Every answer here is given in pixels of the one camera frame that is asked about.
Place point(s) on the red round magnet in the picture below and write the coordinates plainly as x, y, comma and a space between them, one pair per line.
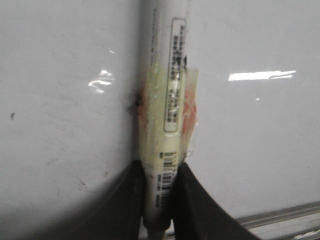
189, 114

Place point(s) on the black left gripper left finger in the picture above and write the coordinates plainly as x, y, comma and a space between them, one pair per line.
116, 216

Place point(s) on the white whiteboard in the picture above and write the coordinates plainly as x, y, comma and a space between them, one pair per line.
68, 87

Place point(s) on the white whiteboard marker pen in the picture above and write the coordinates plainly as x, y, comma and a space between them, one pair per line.
161, 110

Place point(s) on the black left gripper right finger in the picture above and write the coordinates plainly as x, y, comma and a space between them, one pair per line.
196, 216

